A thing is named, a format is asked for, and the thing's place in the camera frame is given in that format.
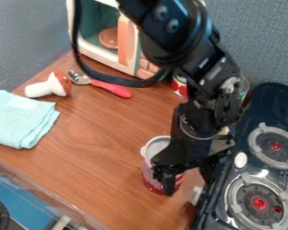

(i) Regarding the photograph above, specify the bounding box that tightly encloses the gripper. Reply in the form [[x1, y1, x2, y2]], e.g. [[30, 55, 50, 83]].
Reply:
[[151, 130, 237, 198]]

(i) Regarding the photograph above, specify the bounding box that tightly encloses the red white can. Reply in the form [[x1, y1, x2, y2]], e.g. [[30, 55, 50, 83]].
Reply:
[[167, 73, 192, 101]]

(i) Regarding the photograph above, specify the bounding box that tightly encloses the toy microwave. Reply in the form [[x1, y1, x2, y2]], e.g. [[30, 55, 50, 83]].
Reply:
[[64, 0, 171, 81]]

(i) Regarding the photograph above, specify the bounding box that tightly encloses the toy stove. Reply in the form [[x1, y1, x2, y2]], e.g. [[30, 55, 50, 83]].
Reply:
[[188, 82, 288, 230]]

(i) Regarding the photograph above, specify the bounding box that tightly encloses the white brown toy mushroom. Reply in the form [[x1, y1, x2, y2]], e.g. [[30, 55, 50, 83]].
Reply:
[[23, 71, 74, 99]]

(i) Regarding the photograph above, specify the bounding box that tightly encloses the light blue cloth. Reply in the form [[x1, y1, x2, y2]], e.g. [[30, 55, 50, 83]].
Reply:
[[0, 89, 63, 150]]

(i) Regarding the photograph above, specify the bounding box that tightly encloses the red handled silver spoon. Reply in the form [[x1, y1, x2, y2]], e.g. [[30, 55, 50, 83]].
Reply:
[[67, 69, 133, 100]]

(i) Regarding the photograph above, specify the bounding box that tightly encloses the black cable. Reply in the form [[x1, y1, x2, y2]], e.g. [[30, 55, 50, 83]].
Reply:
[[69, 0, 172, 88]]

